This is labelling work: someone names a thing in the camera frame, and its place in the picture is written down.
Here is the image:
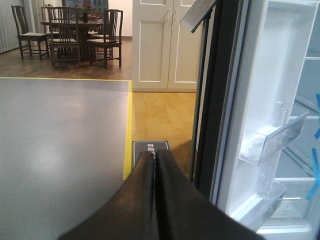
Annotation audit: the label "dark wooden chair right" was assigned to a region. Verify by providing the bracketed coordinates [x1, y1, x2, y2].
[87, 9, 124, 69]

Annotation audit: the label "red flowers in vase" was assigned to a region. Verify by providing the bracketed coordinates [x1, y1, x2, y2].
[75, 1, 92, 23]

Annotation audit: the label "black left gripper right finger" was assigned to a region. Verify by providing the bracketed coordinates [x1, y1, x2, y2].
[155, 150, 263, 240]

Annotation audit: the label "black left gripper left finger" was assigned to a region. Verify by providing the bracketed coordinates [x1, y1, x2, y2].
[59, 151, 154, 240]

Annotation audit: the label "clear door bin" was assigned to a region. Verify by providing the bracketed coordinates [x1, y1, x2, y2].
[239, 102, 309, 166]
[228, 179, 287, 231]

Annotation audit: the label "dark wooden chair middle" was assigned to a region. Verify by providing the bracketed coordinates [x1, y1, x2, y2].
[47, 6, 81, 68]

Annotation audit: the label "dark wooden chair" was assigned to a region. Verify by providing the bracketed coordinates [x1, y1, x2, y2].
[87, 9, 124, 69]
[47, 6, 81, 68]
[11, 5, 49, 60]

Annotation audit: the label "dark wooden dining table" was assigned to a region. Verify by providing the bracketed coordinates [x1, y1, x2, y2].
[41, 19, 104, 61]

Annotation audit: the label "dark wooden chair left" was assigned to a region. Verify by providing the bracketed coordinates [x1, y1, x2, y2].
[11, 5, 49, 60]

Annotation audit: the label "open fridge body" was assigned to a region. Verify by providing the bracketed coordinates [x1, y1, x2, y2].
[258, 14, 320, 240]

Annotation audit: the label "clear lower door bin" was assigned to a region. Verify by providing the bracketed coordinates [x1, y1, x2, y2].
[228, 179, 287, 231]

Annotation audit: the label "black floor sign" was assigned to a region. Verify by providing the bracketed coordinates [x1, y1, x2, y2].
[131, 140, 191, 176]

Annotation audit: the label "fridge door white inside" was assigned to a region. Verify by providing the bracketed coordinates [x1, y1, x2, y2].
[179, 0, 320, 233]

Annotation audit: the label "white panelled cupboard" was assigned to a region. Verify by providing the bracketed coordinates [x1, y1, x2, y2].
[132, 0, 202, 93]

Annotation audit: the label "clear upper door bin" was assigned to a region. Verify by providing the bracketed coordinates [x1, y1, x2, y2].
[239, 102, 309, 166]

